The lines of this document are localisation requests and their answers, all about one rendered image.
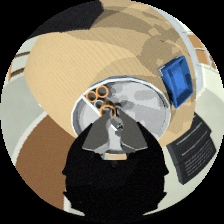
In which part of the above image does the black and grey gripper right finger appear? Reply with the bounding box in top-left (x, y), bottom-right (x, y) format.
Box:
top-left (116, 107), bottom-right (169, 176)

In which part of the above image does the blue crate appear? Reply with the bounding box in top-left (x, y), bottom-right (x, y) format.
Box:
top-left (156, 55), bottom-right (193, 109)

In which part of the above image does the bronze bushing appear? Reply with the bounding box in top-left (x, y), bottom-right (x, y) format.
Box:
top-left (86, 89), bottom-right (99, 102)
top-left (96, 84), bottom-right (109, 98)
top-left (99, 101), bottom-right (116, 119)

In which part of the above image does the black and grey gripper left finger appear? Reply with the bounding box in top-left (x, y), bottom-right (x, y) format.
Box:
top-left (62, 108), bottom-right (114, 176)

